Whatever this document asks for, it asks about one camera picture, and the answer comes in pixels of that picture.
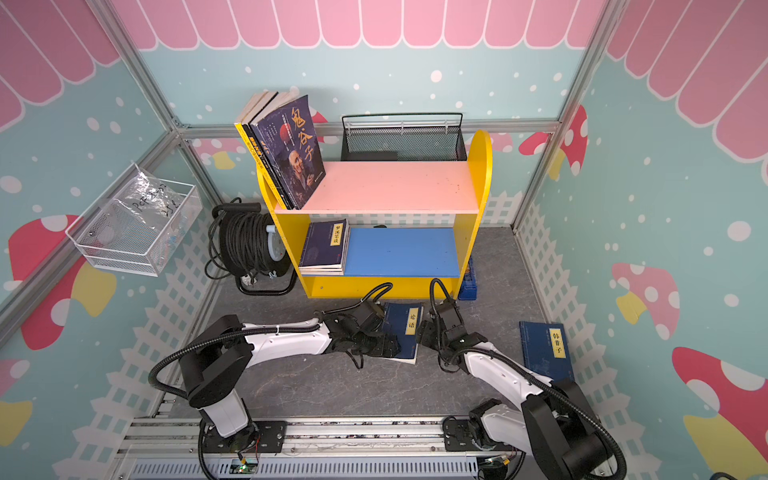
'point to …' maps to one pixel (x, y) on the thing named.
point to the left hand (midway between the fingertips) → (387, 353)
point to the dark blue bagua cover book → (321, 272)
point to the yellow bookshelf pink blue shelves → (386, 230)
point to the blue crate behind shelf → (469, 291)
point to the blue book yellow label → (402, 320)
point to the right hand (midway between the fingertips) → (424, 332)
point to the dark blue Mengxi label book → (326, 244)
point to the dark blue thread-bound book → (324, 275)
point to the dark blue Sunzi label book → (322, 267)
